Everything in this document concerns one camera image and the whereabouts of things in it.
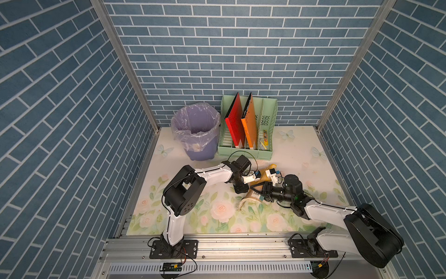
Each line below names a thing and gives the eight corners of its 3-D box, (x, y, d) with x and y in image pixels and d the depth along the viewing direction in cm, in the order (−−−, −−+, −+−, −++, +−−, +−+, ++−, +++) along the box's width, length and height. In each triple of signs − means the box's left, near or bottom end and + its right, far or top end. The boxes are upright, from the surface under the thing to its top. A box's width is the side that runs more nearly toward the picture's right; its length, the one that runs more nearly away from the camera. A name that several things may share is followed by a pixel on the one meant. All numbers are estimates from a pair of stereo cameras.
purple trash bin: (178, 168, 101) (165, 137, 81) (186, 135, 119) (177, 102, 98) (219, 168, 101) (216, 138, 81) (221, 135, 119) (219, 103, 98)
